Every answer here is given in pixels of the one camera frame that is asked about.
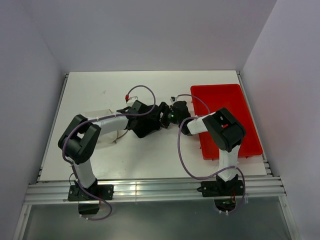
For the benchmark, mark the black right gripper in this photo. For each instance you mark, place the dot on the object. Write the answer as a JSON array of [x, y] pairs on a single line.
[[164, 108]]

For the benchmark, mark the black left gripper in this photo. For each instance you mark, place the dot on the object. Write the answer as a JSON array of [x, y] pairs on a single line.
[[140, 118]]

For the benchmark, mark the black bra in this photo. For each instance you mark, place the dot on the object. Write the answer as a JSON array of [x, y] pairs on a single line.
[[143, 133]]

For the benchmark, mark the white mesh laundry bag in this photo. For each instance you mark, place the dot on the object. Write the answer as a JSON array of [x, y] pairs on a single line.
[[112, 128]]

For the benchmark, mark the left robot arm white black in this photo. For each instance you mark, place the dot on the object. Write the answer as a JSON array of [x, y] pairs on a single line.
[[80, 138]]

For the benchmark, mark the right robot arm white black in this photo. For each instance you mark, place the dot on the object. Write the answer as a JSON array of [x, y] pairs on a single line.
[[224, 129]]

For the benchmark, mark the red plastic tray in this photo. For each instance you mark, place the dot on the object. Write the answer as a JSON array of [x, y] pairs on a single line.
[[230, 96]]

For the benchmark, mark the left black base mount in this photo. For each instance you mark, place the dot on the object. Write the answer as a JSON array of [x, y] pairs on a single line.
[[89, 203]]

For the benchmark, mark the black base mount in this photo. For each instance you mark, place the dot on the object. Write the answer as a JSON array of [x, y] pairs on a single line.
[[223, 192], [89, 203]]

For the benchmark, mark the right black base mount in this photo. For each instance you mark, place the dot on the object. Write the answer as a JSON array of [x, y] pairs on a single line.
[[223, 192]]

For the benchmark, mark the aluminium frame rail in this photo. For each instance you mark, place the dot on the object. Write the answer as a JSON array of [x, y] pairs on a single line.
[[180, 189]]

